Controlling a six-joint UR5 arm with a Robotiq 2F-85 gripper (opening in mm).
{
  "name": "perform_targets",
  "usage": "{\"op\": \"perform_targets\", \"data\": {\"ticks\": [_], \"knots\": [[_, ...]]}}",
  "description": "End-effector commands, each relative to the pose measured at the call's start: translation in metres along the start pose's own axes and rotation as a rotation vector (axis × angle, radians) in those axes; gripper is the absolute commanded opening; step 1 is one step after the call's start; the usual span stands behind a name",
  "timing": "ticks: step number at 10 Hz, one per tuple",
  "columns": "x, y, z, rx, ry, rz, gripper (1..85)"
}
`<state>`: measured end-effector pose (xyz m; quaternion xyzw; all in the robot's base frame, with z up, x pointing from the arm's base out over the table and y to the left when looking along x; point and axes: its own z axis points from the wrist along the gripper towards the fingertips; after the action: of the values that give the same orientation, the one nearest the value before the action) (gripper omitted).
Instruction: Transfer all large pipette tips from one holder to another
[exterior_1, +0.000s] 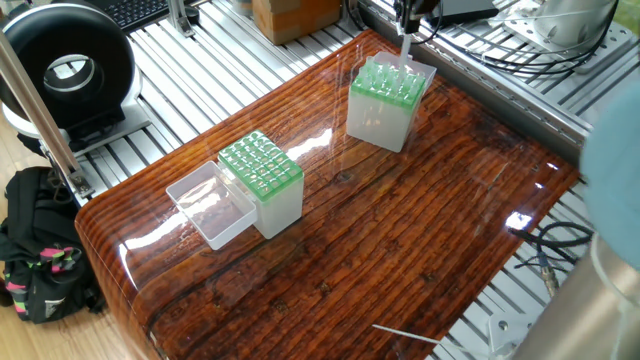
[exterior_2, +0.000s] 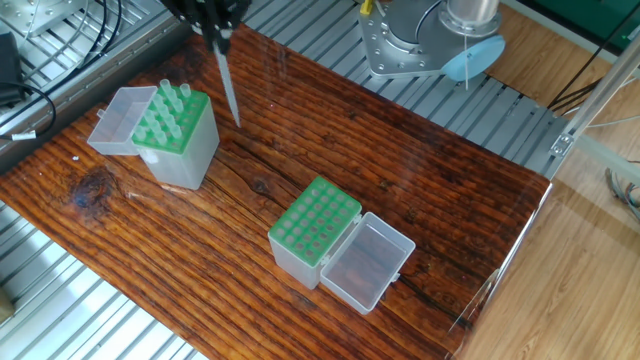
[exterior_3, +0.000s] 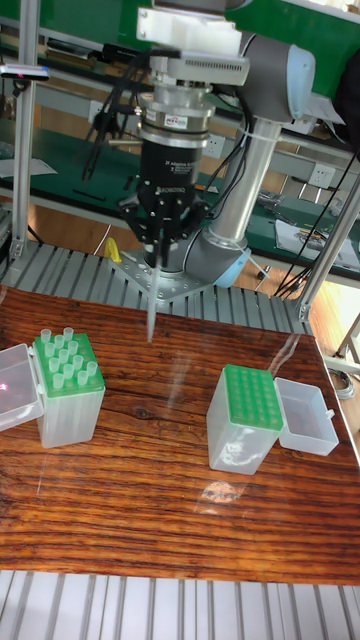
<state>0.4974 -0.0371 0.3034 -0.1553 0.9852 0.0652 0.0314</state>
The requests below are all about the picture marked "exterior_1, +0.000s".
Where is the black keyboard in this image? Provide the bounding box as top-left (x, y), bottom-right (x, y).
top-left (98, 0), bottom-right (173, 31)

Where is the glossy brown wooden board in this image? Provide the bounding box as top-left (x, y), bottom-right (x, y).
top-left (78, 30), bottom-right (583, 360)

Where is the aluminium bracket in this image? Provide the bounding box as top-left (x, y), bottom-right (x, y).
top-left (168, 0), bottom-right (201, 39)

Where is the black round device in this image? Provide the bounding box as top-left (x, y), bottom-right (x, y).
top-left (0, 3), bottom-right (138, 151)

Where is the clear tip box with tips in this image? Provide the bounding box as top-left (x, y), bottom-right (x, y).
top-left (346, 55), bottom-right (439, 153)

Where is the black backpack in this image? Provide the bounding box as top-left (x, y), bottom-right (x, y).
top-left (0, 165), bottom-right (108, 326)

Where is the clear tip box green rack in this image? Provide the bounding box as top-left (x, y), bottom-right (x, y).
top-left (165, 130), bottom-right (305, 251)

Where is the aluminium frame post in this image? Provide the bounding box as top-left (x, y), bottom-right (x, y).
top-left (0, 40), bottom-right (89, 196)

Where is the white cable tie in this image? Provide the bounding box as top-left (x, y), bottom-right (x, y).
top-left (372, 322), bottom-right (441, 343)

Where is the black cable bundle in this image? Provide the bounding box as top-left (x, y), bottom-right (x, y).
top-left (420, 0), bottom-right (626, 76)

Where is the white plastic device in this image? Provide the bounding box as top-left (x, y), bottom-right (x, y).
top-left (505, 0), bottom-right (619, 47)

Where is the brown cardboard box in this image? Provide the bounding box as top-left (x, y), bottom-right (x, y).
top-left (250, 0), bottom-right (346, 47)

